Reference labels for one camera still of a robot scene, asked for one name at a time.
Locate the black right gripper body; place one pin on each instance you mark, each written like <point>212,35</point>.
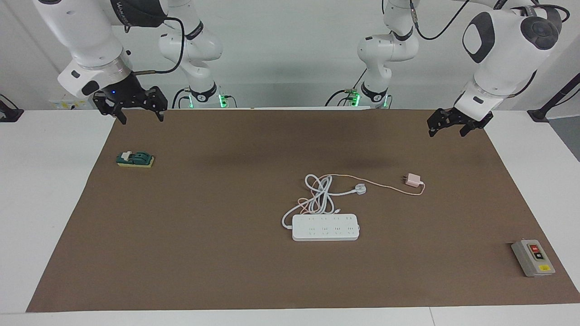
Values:
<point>129,93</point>

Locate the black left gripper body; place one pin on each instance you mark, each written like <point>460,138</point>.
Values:
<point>471,118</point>

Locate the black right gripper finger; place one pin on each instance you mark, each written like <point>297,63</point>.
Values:
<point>121,115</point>
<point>159,114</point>

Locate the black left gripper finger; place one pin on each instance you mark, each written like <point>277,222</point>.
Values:
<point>466,129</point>
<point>432,131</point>

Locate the pink charger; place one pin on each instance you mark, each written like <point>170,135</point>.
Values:
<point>413,179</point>

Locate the white power strip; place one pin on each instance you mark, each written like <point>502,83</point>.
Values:
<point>317,232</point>

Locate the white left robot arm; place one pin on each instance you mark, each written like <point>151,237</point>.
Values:
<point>503,50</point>

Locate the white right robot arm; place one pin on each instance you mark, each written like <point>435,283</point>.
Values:
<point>86,36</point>

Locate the white box with yellow labels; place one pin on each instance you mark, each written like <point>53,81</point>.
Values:
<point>63,104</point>

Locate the brown table mat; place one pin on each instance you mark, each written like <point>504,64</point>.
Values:
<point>181,249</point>

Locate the green knife switch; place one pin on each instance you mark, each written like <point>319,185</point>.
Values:
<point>136,158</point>

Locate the black clamp mount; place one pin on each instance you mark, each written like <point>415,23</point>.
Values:
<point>539,114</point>
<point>9,115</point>

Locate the grey switch box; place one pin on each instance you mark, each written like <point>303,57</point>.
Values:
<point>534,258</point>

